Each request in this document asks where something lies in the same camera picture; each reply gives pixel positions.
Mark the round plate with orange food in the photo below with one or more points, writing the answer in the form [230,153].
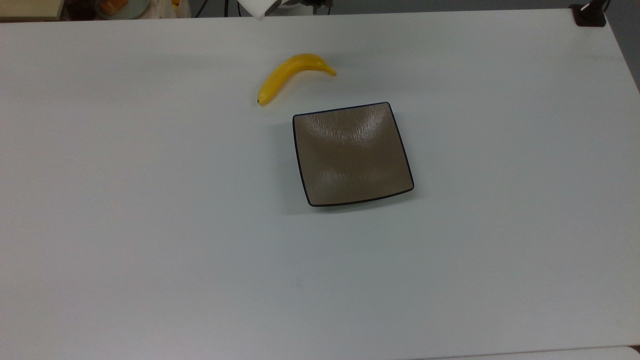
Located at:
[122,7]

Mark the yellow banana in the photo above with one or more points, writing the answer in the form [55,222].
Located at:
[285,75]

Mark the translucent plastic bag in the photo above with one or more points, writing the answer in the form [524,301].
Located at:
[170,8]

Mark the square brown ceramic plate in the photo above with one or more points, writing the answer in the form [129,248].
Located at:
[351,154]

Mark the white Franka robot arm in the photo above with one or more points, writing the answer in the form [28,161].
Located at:
[257,6]

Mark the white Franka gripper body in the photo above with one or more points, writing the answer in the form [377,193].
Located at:
[306,2]

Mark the beige wooden board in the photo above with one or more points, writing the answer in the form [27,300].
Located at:
[30,7]

